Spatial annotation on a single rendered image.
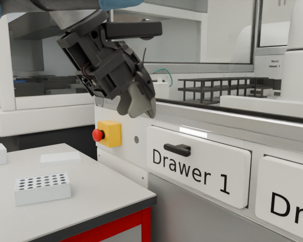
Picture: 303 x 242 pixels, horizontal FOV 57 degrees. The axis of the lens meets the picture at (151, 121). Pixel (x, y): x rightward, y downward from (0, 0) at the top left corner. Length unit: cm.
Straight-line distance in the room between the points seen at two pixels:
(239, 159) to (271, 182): 7
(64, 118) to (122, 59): 89
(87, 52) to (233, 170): 33
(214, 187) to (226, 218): 7
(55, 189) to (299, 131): 54
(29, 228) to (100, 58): 37
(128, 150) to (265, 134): 45
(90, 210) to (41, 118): 69
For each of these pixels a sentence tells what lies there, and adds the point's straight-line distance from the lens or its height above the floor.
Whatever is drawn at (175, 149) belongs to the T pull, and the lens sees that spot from 59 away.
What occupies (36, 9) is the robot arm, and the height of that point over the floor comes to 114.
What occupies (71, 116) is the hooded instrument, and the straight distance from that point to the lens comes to 133.
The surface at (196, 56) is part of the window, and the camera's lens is 62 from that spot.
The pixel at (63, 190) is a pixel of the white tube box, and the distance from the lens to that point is 74.
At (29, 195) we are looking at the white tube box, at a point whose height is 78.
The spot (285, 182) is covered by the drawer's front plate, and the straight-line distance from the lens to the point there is 50.
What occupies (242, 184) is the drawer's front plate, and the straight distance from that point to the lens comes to 54.
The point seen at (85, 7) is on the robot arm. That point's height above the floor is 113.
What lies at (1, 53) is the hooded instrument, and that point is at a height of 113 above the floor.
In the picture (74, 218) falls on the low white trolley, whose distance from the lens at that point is 65.
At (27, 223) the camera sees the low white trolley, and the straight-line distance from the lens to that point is 67.
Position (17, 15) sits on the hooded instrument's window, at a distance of 129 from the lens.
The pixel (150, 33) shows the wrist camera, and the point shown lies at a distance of 50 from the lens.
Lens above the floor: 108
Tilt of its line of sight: 11 degrees down
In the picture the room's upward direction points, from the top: straight up
